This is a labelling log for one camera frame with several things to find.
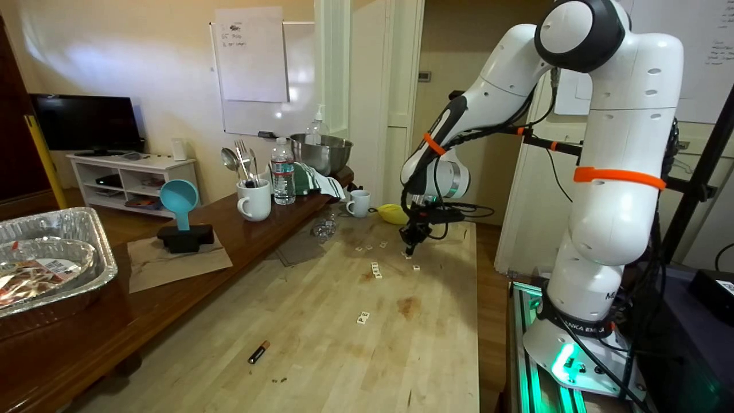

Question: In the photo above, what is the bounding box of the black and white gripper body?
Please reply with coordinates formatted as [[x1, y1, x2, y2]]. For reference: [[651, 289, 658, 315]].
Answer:
[[401, 198, 441, 244]]

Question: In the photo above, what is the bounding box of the small white mug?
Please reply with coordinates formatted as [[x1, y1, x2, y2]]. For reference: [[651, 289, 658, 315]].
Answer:
[[344, 189, 374, 220]]

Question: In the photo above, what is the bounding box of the crushed clear plastic bottle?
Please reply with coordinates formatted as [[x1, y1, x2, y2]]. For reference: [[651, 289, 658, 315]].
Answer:
[[311, 211, 342, 241]]

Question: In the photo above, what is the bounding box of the green striped white towel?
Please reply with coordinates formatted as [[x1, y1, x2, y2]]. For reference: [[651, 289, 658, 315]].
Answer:
[[294, 158, 352, 202]]

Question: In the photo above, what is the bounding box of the steel mixing bowl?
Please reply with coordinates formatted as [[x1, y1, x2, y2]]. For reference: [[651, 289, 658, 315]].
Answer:
[[287, 133, 357, 178]]

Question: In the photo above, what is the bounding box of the clear plastic water bottle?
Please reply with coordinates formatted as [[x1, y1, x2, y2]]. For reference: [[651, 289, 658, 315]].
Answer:
[[269, 135, 298, 207]]

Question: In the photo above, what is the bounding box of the large white mug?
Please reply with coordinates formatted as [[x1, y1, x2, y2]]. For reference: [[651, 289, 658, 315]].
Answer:
[[235, 178, 276, 225]]

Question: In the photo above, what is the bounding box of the metal serving spoon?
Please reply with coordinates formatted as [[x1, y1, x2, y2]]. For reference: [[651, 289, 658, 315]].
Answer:
[[240, 140, 263, 183], [220, 145, 243, 183]]

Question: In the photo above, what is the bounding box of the black marker pen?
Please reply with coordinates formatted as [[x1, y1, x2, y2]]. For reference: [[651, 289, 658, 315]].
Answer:
[[245, 339, 272, 368]]

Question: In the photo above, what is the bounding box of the black block stand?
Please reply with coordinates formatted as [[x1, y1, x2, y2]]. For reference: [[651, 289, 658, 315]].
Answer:
[[157, 222, 218, 256]]

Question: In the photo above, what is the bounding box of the white paper sheet on board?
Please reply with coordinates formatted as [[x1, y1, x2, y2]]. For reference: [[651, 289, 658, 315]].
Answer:
[[213, 7, 289, 106]]

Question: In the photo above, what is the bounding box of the brown cardboard sheet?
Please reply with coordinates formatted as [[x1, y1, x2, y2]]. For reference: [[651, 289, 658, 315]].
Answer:
[[125, 229, 237, 296]]

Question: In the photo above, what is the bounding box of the white television shelf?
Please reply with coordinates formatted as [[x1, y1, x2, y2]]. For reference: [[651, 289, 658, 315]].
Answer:
[[66, 151, 202, 220]]

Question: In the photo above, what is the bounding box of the dark control box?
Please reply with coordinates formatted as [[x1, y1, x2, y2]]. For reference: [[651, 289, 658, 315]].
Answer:
[[622, 263, 734, 413]]

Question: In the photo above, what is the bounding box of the black tripod pole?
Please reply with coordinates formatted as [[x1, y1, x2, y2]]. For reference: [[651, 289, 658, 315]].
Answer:
[[658, 82, 734, 267]]

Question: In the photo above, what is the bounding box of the large aluminium foil tray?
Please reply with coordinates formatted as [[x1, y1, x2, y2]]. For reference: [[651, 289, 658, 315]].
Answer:
[[0, 205, 123, 321]]

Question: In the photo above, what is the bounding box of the dark brown wooden table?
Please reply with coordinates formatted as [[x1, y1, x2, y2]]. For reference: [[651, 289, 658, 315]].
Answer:
[[0, 163, 359, 413]]

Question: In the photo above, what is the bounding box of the black flat screen television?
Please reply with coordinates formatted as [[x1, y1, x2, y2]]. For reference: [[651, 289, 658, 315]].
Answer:
[[27, 92, 149, 158]]

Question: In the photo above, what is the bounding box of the yellow long stick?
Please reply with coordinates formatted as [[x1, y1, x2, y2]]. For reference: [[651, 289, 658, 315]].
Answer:
[[21, 112, 70, 211]]

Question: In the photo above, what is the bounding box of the crumpled wrapper with red print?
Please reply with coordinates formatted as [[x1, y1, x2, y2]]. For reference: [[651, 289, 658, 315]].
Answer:
[[0, 258, 86, 308]]

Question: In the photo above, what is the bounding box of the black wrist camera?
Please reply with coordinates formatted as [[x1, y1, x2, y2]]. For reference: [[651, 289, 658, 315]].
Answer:
[[427, 202, 471, 225]]

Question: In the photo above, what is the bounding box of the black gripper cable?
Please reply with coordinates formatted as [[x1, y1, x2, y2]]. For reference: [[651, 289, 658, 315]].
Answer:
[[431, 201, 500, 244]]

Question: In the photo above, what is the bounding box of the aluminium frame with green light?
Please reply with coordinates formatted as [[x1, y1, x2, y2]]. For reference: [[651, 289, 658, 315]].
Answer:
[[506, 277, 595, 413]]

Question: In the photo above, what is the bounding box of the black mount bar orange clamp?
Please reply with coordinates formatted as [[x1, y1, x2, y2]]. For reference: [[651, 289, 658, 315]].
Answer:
[[514, 125, 720, 202]]

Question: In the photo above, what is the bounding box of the white wall board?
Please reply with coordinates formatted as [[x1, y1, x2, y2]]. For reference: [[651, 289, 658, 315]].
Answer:
[[207, 19, 322, 140]]

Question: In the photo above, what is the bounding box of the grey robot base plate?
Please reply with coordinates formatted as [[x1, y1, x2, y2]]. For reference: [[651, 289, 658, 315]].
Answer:
[[524, 318, 651, 405]]

